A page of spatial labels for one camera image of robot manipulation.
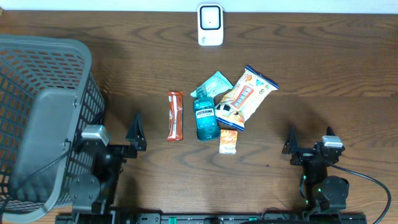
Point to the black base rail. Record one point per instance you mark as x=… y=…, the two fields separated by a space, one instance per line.
x=156 y=218

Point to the white barcode scanner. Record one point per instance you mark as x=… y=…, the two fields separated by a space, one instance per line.
x=210 y=24

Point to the cream snack bag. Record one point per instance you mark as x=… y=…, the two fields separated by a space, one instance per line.
x=237 y=106

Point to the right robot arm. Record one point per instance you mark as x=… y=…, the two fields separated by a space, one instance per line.
x=323 y=193

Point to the long orange snack bar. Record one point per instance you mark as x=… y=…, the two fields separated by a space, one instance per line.
x=175 y=115

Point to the grey plastic shopping basket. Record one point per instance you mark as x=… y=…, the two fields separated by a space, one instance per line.
x=48 y=97

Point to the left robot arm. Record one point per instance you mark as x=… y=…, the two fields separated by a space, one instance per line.
x=93 y=193

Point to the small orange snack packet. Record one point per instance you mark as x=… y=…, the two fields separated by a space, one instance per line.
x=228 y=140

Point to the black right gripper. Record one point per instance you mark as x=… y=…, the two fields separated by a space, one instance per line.
x=291 y=146

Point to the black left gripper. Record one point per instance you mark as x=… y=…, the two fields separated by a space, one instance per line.
x=120 y=154

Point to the light green wet wipes pack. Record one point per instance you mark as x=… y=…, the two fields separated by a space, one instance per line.
x=216 y=85

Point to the teal Listerine mouthwash bottle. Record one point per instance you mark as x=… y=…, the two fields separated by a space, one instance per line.
x=204 y=109

